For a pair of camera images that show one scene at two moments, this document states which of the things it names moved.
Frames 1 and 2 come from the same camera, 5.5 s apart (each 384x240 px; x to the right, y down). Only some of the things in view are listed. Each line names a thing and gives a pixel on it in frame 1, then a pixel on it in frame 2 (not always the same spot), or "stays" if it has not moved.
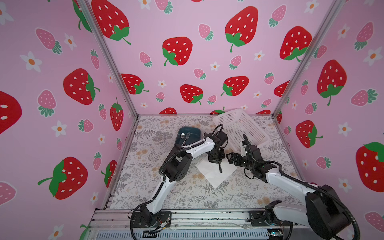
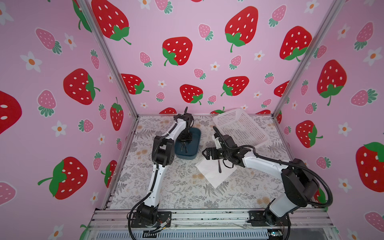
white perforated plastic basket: x=237 y=123 stays
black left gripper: x=223 y=156 → x=188 y=140
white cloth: x=211 y=171 stays
